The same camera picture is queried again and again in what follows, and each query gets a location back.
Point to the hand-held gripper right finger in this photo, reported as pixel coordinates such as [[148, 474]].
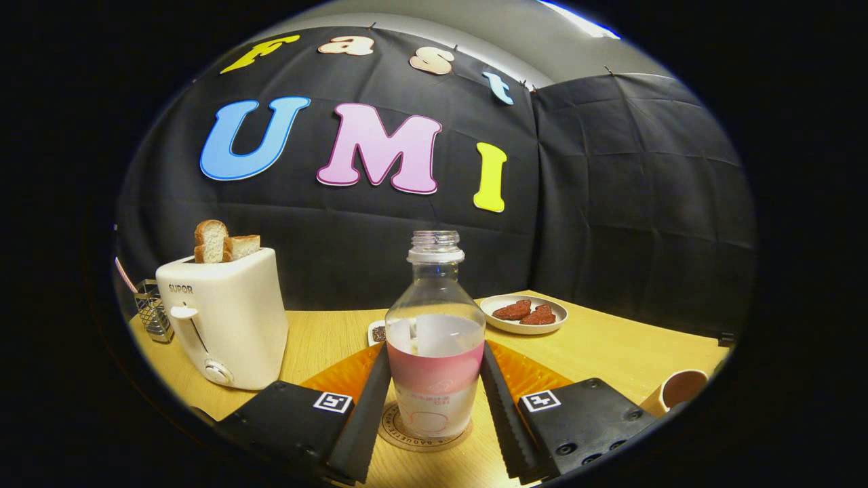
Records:
[[508, 423]]

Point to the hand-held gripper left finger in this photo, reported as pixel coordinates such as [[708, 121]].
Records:
[[363, 423]]

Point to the round cork coaster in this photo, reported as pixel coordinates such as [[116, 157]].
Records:
[[393, 430]]

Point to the clear plastic juice bottle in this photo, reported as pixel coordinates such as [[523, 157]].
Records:
[[434, 339]]

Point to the white divided bean dish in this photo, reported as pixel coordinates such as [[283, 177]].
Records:
[[376, 333]]

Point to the white round plate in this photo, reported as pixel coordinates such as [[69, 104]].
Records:
[[491, 322]]

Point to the red-brown meat piece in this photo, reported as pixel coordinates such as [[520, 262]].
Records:
[[512, 310], [539, 316]]

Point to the wooden table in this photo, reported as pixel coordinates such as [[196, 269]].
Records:
[[610, 352]]

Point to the white toaster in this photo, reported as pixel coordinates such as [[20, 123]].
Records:
[[230, 318]]

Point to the toast bread slice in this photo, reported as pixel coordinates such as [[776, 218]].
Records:
[[244, 247], [210, 240]]

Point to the black backdrop cloth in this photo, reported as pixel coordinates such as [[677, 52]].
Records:
[[610, 203]]

